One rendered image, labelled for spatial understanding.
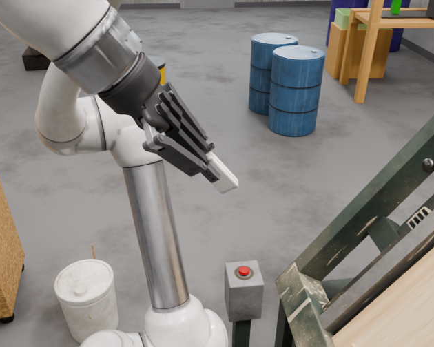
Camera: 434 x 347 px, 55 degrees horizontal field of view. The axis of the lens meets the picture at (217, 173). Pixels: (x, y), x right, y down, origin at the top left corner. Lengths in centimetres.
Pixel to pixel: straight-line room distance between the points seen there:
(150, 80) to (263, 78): 427
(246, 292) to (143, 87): 108
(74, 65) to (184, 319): 75
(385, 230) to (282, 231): 174
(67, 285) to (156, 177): 143
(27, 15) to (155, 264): 72
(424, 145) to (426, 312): 49
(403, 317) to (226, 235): 197
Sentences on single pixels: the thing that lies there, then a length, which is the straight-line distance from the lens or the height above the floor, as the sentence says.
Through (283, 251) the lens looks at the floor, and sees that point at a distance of 296.
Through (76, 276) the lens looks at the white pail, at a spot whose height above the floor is 36.
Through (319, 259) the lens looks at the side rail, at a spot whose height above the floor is 96.
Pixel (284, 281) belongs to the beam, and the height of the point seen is 85.
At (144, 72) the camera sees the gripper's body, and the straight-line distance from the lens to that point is 49.
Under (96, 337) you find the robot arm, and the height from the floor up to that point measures 113.
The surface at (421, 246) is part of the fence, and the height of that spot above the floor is 122.
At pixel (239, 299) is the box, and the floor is 87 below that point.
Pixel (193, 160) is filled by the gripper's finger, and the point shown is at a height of 172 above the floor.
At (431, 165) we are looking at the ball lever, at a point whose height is 144.
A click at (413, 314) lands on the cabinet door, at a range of 125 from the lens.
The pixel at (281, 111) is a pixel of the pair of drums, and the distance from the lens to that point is 434.
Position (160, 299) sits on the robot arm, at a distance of 108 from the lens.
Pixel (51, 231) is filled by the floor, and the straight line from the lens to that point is 332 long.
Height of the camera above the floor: 199
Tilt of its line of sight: 32 degrees down
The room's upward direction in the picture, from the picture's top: straight up
